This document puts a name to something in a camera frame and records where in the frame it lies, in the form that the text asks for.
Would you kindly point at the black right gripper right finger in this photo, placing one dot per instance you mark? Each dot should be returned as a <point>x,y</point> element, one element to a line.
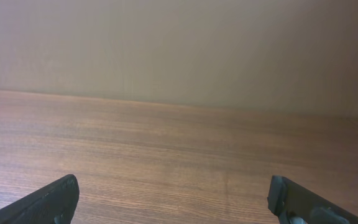
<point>292,204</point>

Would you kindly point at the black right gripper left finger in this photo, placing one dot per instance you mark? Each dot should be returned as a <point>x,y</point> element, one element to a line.
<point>53,203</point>

